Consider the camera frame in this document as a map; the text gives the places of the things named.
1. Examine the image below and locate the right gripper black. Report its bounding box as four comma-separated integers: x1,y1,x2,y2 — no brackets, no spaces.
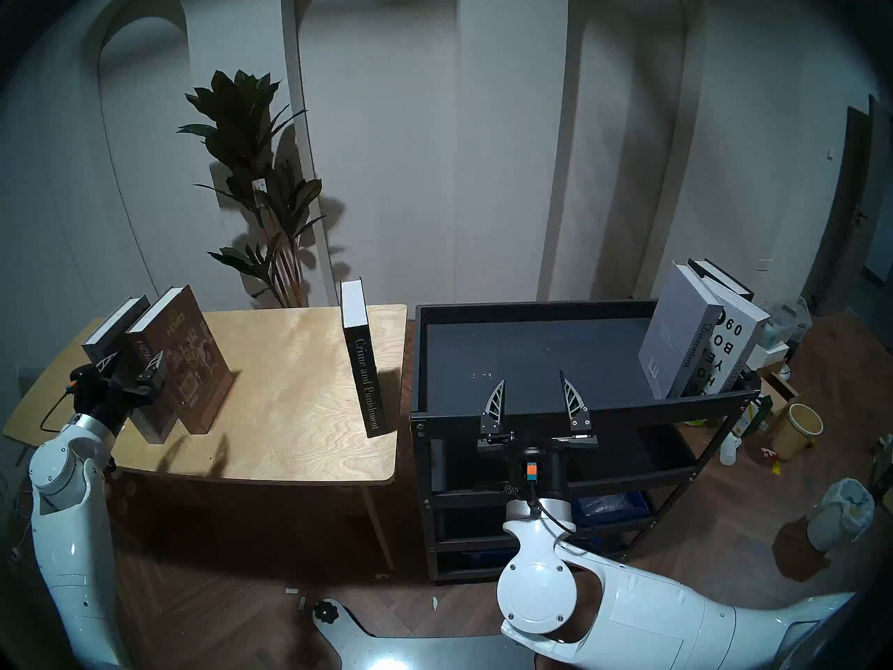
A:
478,370,599,502

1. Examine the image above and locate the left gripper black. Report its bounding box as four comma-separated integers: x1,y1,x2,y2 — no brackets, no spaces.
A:
70,350,168,436

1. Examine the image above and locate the brown Homes book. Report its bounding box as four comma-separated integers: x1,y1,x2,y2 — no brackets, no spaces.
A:
126,285,234,436

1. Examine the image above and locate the grey Discontent book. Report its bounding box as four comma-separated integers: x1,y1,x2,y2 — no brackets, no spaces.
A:
638,262,726,401

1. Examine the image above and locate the white Designhotels Yearbook book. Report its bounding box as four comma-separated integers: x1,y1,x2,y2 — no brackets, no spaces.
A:
680,285,772,397

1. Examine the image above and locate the black Century book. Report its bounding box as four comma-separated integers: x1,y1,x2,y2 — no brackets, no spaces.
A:
687,258,756,299

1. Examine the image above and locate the black metal shelf cart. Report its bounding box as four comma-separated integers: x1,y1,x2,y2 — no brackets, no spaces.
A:
410,299,761,582

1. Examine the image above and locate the wooden display table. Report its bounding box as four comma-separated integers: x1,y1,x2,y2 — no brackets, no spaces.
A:
3,304,409,572

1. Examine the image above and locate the grey Special Issue book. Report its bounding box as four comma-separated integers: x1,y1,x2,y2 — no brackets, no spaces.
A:
82,295,172,445

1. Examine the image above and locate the blue plastic bin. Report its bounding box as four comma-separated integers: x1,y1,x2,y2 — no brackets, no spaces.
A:
572,493,650,523
440,546,517,572

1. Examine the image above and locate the black Crime and Punishment book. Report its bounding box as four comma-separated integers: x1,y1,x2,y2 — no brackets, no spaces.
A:
340,278,387,439

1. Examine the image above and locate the green and white carton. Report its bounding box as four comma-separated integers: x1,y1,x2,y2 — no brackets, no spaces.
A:
740,395,774,436

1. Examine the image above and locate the brown cardboard box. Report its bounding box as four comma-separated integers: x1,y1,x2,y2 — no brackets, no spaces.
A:
757,372,802,405

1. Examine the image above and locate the yellow bucket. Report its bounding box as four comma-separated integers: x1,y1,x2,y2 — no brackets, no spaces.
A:
770,403,824,461

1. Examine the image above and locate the tall green potted plant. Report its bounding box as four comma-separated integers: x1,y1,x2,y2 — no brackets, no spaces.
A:
177,68,327,308

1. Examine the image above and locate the white bagged trash bin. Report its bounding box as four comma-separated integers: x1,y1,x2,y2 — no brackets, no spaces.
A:
808,478,876,552

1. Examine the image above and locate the dark door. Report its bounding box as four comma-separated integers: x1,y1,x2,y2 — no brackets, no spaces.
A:
802,96,893,317

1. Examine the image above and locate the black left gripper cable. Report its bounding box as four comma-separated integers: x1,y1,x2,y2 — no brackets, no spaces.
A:
40,379,76,433

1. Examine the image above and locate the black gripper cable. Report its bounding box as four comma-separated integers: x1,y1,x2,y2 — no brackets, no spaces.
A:
520,480,576,537
40,379,76,433

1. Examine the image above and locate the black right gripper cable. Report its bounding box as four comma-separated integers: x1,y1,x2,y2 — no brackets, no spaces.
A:
520,480,576,537

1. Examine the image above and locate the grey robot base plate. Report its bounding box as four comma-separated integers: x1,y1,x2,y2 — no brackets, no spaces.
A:
312,599,552,670

